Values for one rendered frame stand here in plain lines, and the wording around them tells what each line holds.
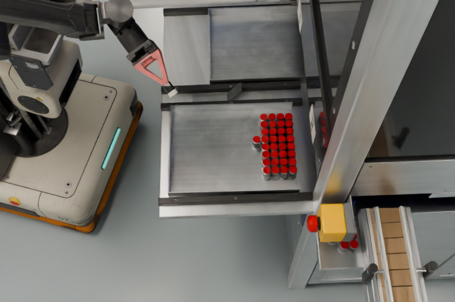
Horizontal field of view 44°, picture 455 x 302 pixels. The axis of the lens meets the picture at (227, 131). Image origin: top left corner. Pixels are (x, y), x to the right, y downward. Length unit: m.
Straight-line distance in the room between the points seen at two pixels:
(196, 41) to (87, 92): 0.80
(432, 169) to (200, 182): 0.59
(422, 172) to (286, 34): 0.68
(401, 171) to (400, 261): 0.26
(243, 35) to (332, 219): 0.68
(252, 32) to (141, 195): 1.02
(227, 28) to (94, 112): 0.82
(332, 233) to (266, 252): 1.06
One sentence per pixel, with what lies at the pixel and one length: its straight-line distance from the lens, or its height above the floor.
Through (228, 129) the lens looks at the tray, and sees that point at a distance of 1.57.
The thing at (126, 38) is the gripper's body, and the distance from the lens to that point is 1.29.
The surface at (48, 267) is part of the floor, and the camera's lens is 2.46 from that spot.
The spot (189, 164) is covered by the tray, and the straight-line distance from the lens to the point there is 1.53.
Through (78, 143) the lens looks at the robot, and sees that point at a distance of 2.31.
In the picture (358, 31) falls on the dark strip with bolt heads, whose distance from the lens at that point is 0.94.
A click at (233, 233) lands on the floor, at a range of 2.38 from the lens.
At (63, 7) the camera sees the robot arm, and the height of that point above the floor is 1.37.
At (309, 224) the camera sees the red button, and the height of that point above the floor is 1.01.
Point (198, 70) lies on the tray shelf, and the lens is 1.67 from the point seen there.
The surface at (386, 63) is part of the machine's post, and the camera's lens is 0.87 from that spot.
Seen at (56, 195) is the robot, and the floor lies 0.28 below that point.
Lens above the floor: 2.27
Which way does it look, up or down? 62 degrees down
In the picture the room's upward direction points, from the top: 3 degrees counter-clockwise
